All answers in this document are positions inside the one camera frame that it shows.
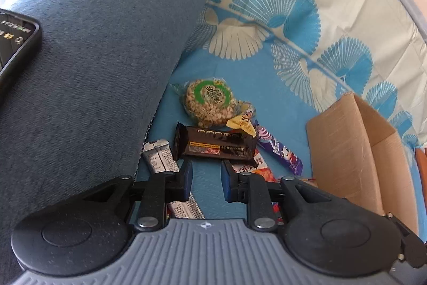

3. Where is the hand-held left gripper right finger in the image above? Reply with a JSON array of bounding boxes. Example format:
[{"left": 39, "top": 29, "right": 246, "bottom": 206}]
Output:
[{"left": 221, "top": 160, "right": 337, "bottom": 230}]

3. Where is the black remote control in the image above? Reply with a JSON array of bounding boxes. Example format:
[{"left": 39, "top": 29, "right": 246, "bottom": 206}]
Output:
[{"left": 0, "top": 8, "right": 43, "bottom": 95}]

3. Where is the blue fan-print sheet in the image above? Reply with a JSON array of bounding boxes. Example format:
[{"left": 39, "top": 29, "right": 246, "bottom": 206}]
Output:
[{"left": 133, "top": 0, "right": 427, "bottom": 239}]

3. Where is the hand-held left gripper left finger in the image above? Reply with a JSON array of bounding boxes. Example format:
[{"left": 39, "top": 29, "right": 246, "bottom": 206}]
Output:
[{"left": 80, "top": 159, "right": 194, "bottom": 229}]

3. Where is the green label peanut packet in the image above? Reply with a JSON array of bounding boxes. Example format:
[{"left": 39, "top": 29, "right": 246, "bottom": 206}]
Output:
[{"left": 168, "top": 78, "right": 256, "bottom": 128}]

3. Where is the brown cardboard box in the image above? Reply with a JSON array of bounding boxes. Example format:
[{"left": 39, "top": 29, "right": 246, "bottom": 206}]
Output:
[{"left": 306, "top": 93, "right": 419, "bottom": 235}]

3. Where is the red snack packet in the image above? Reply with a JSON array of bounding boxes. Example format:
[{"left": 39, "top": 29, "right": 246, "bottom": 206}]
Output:
[{"left": 232, "top": 151, "right": 279, "bottom": 184}]

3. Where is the yellow snack packet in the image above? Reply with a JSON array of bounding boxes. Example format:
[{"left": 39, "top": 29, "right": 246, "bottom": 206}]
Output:
[{"left": 226, "top": 106, "right": 257, "bottom": 136}]

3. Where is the purple snack stick packet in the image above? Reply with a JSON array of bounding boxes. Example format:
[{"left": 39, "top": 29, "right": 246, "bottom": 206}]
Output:
[{"left": 252, "top": 120, "right": 303, "bottom": 177}]

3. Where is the silver snack packet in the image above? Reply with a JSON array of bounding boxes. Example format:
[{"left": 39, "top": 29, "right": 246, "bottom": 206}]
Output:
[{"left": 141, "top": 139, "right": 205, "bottom": 220}]

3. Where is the black chocolate bar packet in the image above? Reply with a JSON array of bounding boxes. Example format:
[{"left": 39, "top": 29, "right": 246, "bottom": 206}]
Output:
[{"left": 173, "top": 122, "right": 258, "bottom": 161}]

